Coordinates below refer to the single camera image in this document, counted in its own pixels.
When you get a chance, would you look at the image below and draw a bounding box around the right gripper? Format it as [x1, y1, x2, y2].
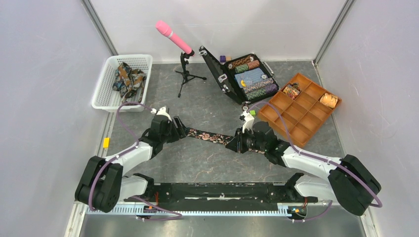
[225, 126, 267, 154]

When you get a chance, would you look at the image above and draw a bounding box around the black floral tie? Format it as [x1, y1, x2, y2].
[187, 127, 266, 154]

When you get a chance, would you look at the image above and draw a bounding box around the orange compartment tray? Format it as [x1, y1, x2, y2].
[258, 73, 341, 148]

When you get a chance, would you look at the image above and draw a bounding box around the white plastic basket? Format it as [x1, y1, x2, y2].
[91, 54, 153, 113]

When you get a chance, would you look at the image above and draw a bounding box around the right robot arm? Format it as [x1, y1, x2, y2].
[226, 122, 381, 216]

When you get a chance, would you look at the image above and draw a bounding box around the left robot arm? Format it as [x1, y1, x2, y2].
[75, 115, 188, 213]

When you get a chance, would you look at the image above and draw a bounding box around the black tripod stand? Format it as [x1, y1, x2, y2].
[175, 52, 207, 98]

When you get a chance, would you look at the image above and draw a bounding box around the rolled dark patterned tie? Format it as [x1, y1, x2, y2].
[282, 82, 301, 100]

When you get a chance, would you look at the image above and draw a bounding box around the black poker chip case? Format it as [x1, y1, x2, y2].
[199, 46, 279, 105]

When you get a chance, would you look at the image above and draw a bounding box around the dark blue patterned tie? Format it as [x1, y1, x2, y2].
[113, 62, 147, 103]

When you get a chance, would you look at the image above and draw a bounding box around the rolled tan patterned tie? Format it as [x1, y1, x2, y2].
[319, 92, 339, 109]

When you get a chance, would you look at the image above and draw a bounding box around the yellow block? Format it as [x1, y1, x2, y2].
[102, 137, 110, 149]

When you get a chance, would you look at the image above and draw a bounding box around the pink microphone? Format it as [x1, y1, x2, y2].
[155, 20, 195, 56]

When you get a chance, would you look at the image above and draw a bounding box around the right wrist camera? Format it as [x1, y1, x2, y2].
[239, 111, 254, 133]

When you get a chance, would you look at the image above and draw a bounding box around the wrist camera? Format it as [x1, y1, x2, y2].
[239, 111, 254, 133]
[151, 106, 172, 121]

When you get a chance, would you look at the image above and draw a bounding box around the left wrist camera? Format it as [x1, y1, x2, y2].
[151, 106, 172, 121]

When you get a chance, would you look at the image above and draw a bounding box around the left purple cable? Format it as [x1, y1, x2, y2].
[88, 102, 183, 222]

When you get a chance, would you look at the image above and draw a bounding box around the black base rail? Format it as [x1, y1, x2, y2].
[140, 182, 318, 212]

